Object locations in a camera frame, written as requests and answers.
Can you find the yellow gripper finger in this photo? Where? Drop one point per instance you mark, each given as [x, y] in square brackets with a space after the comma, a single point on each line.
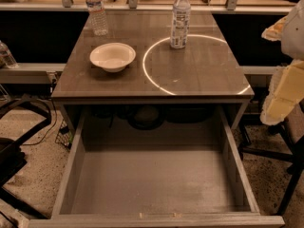
[274, 32]
[286, 89]

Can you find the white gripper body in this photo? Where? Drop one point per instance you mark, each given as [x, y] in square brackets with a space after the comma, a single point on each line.
[294, 32]

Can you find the white labelled plastic bottle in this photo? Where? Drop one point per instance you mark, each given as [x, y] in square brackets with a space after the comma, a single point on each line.
[180, 23]

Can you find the clear water bottle on table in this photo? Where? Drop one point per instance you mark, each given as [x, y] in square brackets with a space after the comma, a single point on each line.
[97, 16]

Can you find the clear bottle at left edge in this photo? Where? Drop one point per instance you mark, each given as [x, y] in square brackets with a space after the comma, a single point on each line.
[6, 58]

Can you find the black stool at right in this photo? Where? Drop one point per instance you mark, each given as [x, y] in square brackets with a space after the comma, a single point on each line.
[291, 131]

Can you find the white bowl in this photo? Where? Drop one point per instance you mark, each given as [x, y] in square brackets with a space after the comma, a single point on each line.
[112, 57]

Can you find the grey open drawer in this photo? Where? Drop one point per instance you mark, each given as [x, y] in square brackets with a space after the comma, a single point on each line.
[176, 176]

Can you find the black chair at left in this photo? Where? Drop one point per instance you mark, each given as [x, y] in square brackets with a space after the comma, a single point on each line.
[12, 158]

